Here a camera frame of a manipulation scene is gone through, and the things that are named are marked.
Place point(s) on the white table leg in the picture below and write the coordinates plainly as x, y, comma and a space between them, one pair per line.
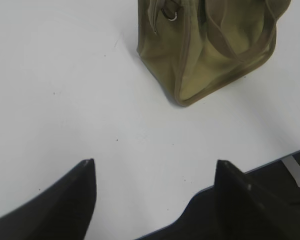
293, 168

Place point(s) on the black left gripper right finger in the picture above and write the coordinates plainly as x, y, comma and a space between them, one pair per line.
246, 211

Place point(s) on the yellow canvas bag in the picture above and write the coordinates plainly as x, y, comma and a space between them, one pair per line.
195, 47

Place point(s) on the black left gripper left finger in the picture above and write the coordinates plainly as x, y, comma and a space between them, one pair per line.
61, 212

